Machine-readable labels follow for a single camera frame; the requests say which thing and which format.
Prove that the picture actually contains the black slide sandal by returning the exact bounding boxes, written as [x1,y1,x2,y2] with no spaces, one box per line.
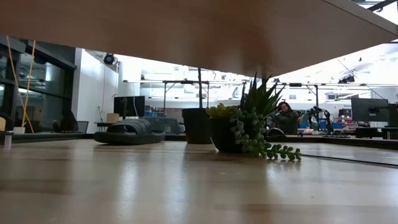
[93,118,166,146]

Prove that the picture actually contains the leafy tree in black pot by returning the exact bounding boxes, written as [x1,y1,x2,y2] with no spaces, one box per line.
[182,67,213,145]

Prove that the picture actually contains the small potted succulent plant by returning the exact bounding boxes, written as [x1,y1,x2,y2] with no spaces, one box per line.
[205,73,302,162]

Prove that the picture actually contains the black monitor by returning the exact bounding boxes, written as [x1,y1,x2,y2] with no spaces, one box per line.
[113,95,146,119]
[351,98,390,123]

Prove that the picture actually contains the person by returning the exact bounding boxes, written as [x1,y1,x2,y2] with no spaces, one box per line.
[272,101,301,136]

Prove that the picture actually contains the yellow cable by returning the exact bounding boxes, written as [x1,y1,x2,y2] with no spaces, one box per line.
[5,35,37,134]

